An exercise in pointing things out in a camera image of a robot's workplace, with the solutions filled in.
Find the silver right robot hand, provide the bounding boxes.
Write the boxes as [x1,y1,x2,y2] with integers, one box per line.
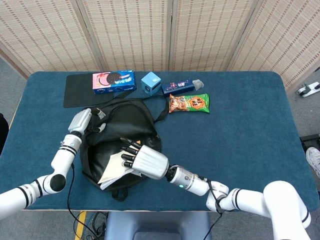
[119,136,170,180]

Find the light blue cube box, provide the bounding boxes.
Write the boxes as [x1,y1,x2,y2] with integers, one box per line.
[140,71,162,97]

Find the white and yellow notebook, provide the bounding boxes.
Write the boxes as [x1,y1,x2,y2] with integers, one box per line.
[97,152,136,191]

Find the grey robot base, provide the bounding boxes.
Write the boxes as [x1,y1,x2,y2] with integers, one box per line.
[103,211,213,240]

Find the blue table cloth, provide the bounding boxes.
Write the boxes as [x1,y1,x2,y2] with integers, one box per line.
[4,71,320,213]

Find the green orange snack bag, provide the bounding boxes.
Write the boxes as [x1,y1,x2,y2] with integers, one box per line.
[168,93,211,114]

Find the white floor device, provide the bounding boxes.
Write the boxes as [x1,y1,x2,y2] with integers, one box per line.
[295,82,320,98]

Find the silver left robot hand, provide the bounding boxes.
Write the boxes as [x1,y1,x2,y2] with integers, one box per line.
[67,107,107,138]

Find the dark blue long box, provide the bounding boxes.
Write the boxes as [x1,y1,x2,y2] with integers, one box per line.
[161,78,196,97]

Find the black backpack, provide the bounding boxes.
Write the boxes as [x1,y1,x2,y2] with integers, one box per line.
[79,91,170,202]

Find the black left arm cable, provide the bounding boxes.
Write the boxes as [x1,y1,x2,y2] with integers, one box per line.
[66,163,106,240]

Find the black floor cables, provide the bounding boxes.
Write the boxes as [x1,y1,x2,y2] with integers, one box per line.
[73,211,108,240]

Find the grey crumpled wrapper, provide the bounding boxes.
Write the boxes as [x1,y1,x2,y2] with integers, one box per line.
[192,78,205,90]

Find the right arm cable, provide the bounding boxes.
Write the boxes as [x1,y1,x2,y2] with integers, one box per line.
[199,176,226,240]

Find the blue cookie box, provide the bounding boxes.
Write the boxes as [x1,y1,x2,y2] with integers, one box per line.
[92,70,137,95]

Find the black flat mat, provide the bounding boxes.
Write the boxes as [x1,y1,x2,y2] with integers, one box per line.
[63,74,115,109]

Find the woven folding screen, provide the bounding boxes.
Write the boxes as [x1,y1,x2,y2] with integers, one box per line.
[0,0,320,90]

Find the black floor box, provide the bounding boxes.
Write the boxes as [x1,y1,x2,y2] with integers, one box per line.
[299,134,320,151]

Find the grey sneaker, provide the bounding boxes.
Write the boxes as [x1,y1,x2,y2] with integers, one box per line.
[305,146,320,180]

